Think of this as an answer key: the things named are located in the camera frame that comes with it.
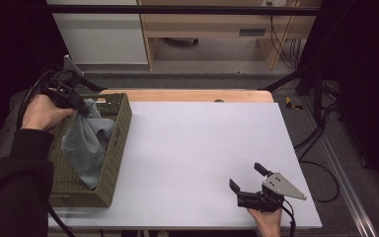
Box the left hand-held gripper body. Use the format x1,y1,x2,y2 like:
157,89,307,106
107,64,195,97
39,53,87,110

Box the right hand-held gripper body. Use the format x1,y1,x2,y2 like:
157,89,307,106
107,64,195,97
236,171,308,213

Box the grey cloth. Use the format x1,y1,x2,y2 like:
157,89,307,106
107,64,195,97
60,98,116,191

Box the green woven basket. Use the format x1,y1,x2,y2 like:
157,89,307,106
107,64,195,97
46,92,133,208

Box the person's right hand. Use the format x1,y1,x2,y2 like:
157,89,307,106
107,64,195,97
247,206,283,237

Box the person's left hand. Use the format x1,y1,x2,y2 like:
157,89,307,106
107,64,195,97
21,94,79,133

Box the black stand leg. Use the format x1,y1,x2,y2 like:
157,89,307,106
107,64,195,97
78,75,109,93

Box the white cabinet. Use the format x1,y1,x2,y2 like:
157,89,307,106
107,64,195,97
45,0,149,66

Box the yellow and black tool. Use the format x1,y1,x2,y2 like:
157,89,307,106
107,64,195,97
283,96,304,112

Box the black stand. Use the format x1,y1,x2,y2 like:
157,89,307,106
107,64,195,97
258,48,346,126

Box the black horizontal bar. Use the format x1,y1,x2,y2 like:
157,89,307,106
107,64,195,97
45,4,324,17

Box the wooden desk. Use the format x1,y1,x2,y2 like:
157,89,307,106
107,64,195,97
137,0,324,72

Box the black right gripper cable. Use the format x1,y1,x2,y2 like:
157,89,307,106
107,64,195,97
280,198,297,237

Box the black floor cable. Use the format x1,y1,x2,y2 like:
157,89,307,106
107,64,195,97
292,101,341,203

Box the metal floor rail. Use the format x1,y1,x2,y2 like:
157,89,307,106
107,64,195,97
299,98,379,237

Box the black hanging cables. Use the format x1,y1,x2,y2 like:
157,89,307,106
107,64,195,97
265,1,302,69

